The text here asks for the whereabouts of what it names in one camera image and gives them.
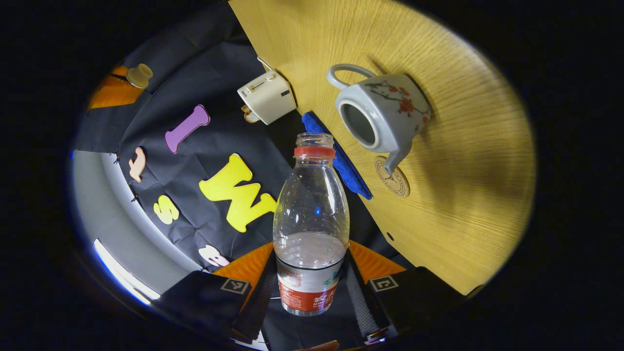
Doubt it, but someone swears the white floral teacup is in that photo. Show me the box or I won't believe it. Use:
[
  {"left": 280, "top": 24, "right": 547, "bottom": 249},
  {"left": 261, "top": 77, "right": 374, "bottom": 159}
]
[{"left": 326, "top": 63, "right": 432, "bottom": 175}]

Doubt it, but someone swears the round cork coaster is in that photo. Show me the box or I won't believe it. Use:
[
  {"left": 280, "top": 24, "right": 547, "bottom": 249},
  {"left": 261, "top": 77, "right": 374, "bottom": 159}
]
[{"left": 374, "top": 156, "right": 411, "bottom": 198}]

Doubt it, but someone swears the clear plastic water bottle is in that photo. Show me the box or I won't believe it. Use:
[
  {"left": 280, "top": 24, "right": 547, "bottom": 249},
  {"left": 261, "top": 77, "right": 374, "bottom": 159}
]
[{"left": 273, "top": 132, "right": 351, "bottom": 318}]

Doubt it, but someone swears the black backdrop cloth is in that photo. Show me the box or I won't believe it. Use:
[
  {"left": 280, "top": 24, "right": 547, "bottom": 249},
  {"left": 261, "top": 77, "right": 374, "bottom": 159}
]
[{"left": 73, "top": 0, "right": 415, "bottom": 351}]

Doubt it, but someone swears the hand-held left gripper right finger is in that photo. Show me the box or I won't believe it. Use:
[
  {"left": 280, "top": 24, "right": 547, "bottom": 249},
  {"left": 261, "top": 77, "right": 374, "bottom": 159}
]
[{"left": 343, "top": 240, "right": 469, "bottom": 343}]

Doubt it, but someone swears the blue folded towel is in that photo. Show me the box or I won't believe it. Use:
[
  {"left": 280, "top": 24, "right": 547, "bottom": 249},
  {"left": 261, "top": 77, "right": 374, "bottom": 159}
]
[{"left": 301, "top": 111, "right": 374, "bottom": 201}]

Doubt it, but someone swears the white toaster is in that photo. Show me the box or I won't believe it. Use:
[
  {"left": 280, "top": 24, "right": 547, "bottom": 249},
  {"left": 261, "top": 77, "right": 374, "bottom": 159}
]
[{"left": 237, "top": 70, "right": 297, "bottom": 126}]

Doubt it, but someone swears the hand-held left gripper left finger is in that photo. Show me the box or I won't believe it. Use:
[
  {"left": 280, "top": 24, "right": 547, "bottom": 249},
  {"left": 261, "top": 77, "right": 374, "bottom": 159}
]
[{"left": 150, "top": 242, "right": 277, "bottom": 343}]

